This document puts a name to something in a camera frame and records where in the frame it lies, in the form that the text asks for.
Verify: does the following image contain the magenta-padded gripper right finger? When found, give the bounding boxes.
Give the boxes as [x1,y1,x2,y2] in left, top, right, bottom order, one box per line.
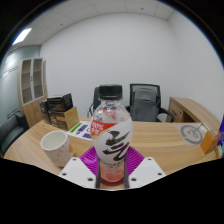
[123,146,167,190]

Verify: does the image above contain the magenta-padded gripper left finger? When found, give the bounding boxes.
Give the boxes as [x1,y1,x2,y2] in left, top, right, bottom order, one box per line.
[58,146,101,190]

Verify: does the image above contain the clear black-capped drink bottle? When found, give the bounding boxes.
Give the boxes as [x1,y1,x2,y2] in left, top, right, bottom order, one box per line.
[89,84,134,184]

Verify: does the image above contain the white patterned cup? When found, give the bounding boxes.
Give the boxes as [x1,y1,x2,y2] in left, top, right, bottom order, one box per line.
[40,129,75,168]

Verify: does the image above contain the brown box with tan side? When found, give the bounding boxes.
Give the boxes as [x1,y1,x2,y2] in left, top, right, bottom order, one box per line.
[49,106,80,131]

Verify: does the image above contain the sheet with round print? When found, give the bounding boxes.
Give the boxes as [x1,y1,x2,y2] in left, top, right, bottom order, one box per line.
[174,121,211,146]

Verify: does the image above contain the black mesh office chair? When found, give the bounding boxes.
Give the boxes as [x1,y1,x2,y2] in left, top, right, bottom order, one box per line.
[125,83,175,123]

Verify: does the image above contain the grey backpack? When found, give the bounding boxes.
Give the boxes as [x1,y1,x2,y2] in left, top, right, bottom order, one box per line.
[130,87,159,122]

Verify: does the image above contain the tall dark brown box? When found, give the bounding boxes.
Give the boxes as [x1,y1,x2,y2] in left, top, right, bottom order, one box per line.
[39,100,52,125]

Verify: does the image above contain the orange wooden box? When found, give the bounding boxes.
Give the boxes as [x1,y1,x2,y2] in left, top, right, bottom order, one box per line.
[199,130,222,154]

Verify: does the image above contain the black cardboard box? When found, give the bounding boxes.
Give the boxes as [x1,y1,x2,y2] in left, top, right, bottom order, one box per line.
[46,93,74,113]

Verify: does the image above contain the dark grey office chair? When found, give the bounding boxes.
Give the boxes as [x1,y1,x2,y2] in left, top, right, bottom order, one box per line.
[87,86,102,118]

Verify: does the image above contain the wooden glass-door cabinet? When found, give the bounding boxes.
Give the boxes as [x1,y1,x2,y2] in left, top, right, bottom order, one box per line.
[17,57,48,128]

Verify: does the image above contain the black leather sofa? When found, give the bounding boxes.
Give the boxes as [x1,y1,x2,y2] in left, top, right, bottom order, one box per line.
[0,111,30,156]

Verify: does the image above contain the wooden side desk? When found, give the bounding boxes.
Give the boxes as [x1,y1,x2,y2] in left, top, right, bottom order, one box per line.
[165,96,221,131]

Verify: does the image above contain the purple upright box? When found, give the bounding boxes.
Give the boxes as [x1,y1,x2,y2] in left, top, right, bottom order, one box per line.
[217,114,224,148]

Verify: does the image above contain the rectangular ceiling light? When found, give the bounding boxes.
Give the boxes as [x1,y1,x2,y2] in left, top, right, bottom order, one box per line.
[12,27,33,46]

